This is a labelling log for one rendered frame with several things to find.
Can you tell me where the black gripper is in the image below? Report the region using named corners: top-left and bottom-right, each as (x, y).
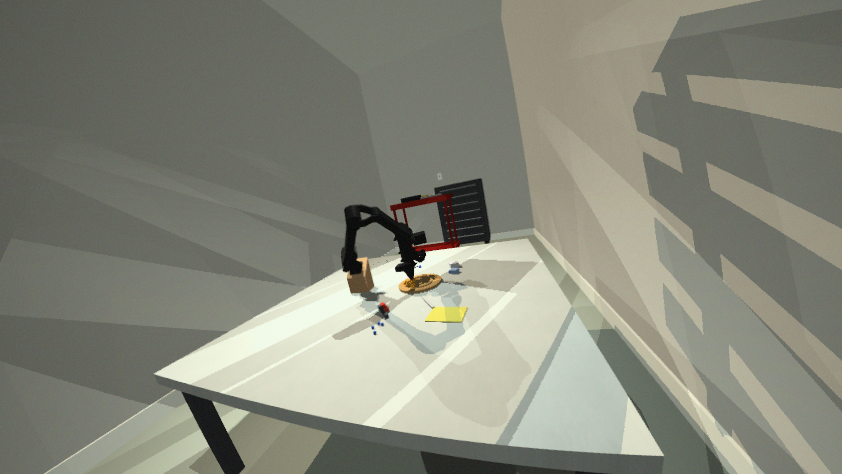
top-left (395, 247), bottom-right (417, 280)

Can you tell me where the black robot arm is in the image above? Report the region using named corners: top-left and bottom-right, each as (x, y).
top-left (341, 204), bottom-right (427, 275)

